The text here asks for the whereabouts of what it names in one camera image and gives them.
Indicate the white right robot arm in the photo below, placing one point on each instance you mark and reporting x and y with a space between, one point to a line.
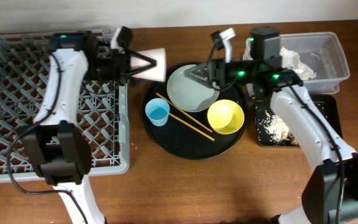
331 194

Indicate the white tissue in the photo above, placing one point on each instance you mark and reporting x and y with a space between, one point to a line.
291 59

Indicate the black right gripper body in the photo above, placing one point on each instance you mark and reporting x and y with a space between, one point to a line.
240 71

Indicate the upper wooden chopstick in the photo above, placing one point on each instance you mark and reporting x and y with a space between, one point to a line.
185 113

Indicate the yellow bowl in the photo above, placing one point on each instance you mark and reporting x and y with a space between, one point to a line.
225 117

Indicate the pink cup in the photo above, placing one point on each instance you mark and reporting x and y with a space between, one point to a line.
159 72

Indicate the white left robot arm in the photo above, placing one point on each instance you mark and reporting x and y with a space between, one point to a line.
55 145

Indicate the grey round plate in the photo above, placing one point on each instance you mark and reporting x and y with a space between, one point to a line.
187 94

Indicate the black rectangular tray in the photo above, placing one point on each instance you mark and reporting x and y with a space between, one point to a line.
315 105

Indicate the lower wooden chopstick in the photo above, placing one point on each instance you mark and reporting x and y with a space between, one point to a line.
192 127

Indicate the food scraps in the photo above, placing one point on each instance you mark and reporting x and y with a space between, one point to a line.
277 127

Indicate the clear plastic bin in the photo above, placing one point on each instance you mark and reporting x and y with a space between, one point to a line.
323 54

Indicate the wooden chopstick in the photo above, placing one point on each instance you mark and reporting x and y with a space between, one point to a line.
185 113
192 127

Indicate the grey dishwasher rack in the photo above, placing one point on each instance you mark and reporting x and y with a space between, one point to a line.
101 115

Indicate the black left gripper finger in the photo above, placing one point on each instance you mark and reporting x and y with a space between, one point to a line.
140 73
137 59

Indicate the light blue cup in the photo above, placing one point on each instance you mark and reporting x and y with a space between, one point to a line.
157 111

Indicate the round black tray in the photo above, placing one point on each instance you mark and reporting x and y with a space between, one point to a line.
182 141

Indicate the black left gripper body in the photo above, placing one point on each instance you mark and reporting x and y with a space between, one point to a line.
110 69

